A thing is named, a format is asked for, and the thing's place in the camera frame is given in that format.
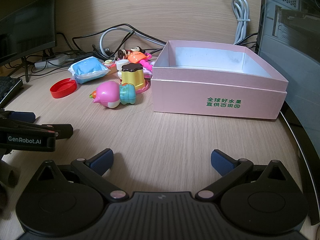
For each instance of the computer tower case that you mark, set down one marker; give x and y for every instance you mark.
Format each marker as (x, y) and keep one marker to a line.
(289, 41)

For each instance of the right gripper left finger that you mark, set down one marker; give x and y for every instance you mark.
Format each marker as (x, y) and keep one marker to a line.
(91, 171)

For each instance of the blue tissue packet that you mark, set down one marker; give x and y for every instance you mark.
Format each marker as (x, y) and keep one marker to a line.
(87, 70)

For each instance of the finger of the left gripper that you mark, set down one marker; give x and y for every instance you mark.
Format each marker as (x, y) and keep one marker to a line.
(21, 116)
(63, 131)

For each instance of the white power strip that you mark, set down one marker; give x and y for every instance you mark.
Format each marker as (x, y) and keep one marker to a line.
(51, 63)

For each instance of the white adapter box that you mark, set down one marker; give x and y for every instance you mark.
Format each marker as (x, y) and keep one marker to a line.
(121, 63)

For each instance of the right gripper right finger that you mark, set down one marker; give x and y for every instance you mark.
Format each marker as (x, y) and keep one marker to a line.
(233, 172)

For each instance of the red plastic lid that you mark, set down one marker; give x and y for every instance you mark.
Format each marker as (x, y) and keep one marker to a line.
(63, 88)

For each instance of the orange toy figure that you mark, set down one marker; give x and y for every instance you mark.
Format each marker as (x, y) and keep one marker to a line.
(136, 57)

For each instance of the pink bird toy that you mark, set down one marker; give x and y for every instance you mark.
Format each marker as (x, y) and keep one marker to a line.
(110, 94)

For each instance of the black-haired doll keychain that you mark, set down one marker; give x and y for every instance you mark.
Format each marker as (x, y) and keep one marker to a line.
(124, 53)

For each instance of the black keyboard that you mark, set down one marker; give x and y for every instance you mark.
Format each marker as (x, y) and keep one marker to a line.
(9, 87)

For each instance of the red camera toy keychain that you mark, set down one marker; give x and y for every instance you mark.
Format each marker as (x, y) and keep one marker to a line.
(111, 66)

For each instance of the yellow pudding toy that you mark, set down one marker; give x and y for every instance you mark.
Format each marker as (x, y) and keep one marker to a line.
(132, 73)

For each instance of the black monitor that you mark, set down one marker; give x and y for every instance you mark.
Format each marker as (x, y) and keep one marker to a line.
(27, 26)

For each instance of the pink toy net scoop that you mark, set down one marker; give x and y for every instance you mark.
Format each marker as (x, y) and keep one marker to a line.
(144, 61)

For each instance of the pink cardboard box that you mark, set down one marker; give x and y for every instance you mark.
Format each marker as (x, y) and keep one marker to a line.
(207, 78)

